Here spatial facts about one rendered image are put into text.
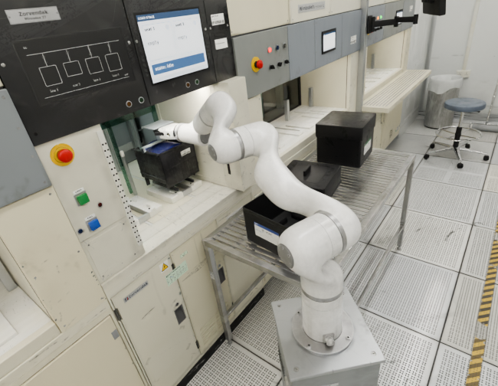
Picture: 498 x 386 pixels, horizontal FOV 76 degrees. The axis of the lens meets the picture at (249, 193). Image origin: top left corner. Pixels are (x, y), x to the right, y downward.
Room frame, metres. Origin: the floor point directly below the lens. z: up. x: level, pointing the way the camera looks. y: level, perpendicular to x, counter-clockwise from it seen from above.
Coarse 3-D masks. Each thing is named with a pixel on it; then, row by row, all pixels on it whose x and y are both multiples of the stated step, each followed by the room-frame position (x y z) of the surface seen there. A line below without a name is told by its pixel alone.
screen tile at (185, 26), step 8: (176, 24) 1.31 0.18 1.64; (184, 24) 1.33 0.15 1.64; (192, 24) 1.36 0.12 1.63; (176, 32) 1.30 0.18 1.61; (184, 32) 1.33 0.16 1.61; (192, 40) 1.35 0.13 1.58; (200, 40) 1.38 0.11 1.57; (184, 48) 1.32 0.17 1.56; (192, 48) 1.35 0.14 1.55; (200, 48) 1.38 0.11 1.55
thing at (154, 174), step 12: (168, 120) 1.56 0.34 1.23; (180, 144) 1.47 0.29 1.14; (192, 144) 1.52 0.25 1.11; (144, 156) 1.46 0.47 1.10; (156, 156) 1.37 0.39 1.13; (168, 156) 1.41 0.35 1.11; (180, 156) 1.46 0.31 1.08; (192, 156) 1.51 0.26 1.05; (144, 168) 1.48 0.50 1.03; (156, 168) 1.41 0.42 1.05; (168, 168) 1.39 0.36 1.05; (180, 168) 1.44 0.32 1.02; (192, 168) 1.50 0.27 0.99; (156, 180) 1.42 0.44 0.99; (168, 180) 1.38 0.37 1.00; (180, 180) 1.43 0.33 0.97; (192, 180) 1.49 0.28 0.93
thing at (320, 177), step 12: (288, 168) 1.61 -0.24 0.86; (300, 168) 1.58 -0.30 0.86; (312, 168) 1.57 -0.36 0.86; (324, 168) 1.55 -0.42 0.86; (336, 168) 1.53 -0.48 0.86; (300, 180) 1.45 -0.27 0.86; (312, 180) 1.44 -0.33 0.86; (324, 180) 1.42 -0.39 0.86; (336, 180) 1.49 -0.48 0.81; (324, 192) 1.34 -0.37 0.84
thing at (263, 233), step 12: (252, 204) 1.20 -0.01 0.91; (264, 204) 1.25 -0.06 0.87; (252, 216) 1.11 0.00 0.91; (264, 216) 1.24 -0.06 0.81; (276, 216) 1.29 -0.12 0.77; (288, 216) 1.28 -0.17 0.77; (300, 216) 1.23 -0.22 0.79; (252, 228) 1.12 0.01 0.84; (264, 228) 1.06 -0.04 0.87; (276, 228) 1.01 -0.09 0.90; (252, 240) 1.13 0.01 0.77; (264, 240) 1.07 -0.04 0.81; (276, 240) 1.02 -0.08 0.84; (276, 252) 1.02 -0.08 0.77
